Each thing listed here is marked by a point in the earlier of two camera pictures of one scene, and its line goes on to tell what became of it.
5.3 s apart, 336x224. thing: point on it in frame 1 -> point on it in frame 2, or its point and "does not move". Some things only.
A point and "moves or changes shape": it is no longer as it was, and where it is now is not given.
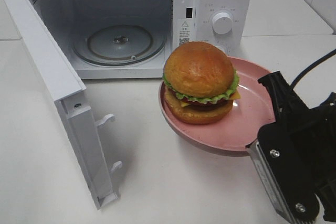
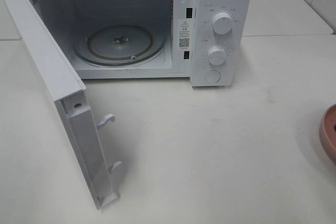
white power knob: x=222 y=23 does not move
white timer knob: x=224 y=48 -> x=217 y=55
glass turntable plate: x=119 y=44 does not move
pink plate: x=231 y=135 moves or changes shape
